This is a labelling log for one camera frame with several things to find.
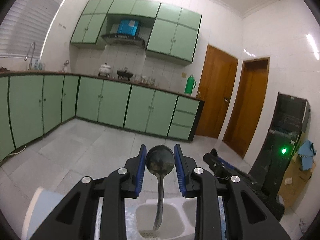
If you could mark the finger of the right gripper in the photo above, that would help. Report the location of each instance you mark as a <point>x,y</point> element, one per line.
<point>225,164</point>

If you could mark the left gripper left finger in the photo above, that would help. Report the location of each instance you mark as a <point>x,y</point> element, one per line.
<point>75,215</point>

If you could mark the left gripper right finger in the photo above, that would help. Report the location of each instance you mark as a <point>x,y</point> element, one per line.
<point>224,209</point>

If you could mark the metal spoon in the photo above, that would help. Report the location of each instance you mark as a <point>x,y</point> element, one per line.
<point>160,161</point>

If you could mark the green lower kitchen cabinets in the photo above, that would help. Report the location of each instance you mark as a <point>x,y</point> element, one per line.
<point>35,103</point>

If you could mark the kitchen faucet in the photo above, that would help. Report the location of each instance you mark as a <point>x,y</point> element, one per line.
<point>30,54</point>

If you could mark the light blue coffee tree mat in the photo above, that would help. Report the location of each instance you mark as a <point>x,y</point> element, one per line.
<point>44,201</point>

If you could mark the brown wooden door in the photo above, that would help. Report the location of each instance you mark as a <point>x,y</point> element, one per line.
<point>215,89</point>
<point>248,105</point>

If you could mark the cardboard box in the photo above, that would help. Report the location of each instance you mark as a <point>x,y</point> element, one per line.
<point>295,179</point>

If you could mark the white utensil holder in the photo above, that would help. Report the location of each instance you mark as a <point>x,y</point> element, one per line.
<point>178,221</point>

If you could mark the black appliance with green light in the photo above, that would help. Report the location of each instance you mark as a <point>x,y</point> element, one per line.
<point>289,122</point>

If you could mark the blue cloth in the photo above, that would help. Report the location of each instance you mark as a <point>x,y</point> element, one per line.
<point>306,153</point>

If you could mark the green thermos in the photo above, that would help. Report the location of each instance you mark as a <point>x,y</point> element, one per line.
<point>190,85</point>

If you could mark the glass jars on counter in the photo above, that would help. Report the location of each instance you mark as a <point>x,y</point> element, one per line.
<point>144,80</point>

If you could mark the black wok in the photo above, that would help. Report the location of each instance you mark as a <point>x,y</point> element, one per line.
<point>124,74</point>

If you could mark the white pot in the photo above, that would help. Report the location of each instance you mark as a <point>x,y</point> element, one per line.
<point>105,70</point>

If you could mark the range hood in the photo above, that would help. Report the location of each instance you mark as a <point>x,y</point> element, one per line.
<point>124,32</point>

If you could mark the window blind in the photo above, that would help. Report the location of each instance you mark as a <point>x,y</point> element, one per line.
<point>25,27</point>

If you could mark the small wall tap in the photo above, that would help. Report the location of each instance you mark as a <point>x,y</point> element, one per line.
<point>65,66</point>

